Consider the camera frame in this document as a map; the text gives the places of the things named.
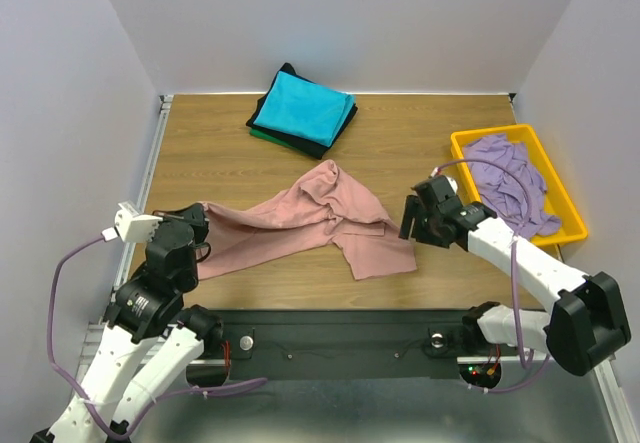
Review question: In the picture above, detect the pink t shirt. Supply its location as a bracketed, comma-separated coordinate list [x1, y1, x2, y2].
[198, 160, 417, 280]

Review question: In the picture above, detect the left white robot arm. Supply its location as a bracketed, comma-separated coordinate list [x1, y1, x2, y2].
[31, 202, 223, 442]

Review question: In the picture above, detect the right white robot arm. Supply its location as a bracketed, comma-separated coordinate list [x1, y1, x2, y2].
[399, 175, 631, 376]

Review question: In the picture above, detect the purple t shirt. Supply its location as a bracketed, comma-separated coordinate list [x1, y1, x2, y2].
[464, 133, 562, 239]

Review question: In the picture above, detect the folded black t shirt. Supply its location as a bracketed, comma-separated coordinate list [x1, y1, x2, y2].
[246, 63, 358, 160]

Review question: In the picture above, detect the folded green t shirt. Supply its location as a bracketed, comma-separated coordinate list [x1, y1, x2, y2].
[249, 128, 294, 149]

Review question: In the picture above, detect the folded cyan t shirt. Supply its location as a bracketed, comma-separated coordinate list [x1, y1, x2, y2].
[254, 70, 355, 147]

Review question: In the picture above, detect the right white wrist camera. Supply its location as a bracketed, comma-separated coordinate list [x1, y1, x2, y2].
[432, 174, 458, 193]

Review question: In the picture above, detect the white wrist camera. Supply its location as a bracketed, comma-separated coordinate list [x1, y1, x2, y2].
[432, 174, 458, 193]
[101, 201, 162, 244]

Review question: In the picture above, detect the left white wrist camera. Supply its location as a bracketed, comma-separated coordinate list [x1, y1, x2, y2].
[101, 201, 162, 244]

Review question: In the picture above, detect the left aluminium rail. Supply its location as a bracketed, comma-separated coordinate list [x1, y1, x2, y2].
[110, 94, 174, 301]

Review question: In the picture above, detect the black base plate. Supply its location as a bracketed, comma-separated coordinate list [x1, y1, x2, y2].
[186, 310, 506, 388]

